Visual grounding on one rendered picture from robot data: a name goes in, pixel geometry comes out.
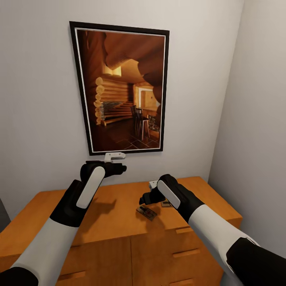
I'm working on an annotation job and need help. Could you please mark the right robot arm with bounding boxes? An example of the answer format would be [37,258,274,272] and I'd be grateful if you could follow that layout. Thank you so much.
[139,174,286,286]

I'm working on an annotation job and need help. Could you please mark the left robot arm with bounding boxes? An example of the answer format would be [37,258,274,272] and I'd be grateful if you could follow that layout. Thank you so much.
[0,152,127,286]

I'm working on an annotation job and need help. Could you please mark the mousetrap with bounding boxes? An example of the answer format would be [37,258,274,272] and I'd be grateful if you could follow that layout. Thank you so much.
[161,199,173,207]
[136,204,157,221]

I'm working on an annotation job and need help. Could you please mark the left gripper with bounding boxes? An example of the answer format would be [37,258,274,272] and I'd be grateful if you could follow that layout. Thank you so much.
[106,162,127,177]

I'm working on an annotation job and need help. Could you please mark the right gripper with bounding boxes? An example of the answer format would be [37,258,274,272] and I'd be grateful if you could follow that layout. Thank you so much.
[139,189,166,205]

